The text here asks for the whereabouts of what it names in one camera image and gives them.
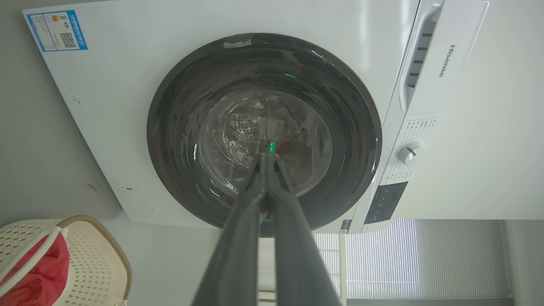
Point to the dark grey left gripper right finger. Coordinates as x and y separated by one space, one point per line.
297 259

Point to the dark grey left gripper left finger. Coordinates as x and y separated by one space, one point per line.
238 255

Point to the cream perforated laundry basket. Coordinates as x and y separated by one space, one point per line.
91 267

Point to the black washing machine display panel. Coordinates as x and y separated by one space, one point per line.
385 202

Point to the white window blinds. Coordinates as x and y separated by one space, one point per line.
425 259

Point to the round dark washing machine door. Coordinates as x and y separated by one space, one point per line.
263 127

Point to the white washing machine dial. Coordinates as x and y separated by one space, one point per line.
411 153

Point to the white Hisense washing machine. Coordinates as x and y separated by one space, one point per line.
127 106

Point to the red garment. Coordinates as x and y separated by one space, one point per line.
40 272

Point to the white detergent drawer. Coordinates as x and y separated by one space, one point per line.
442 55

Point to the blue energy label sticker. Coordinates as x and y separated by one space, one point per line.
57 30

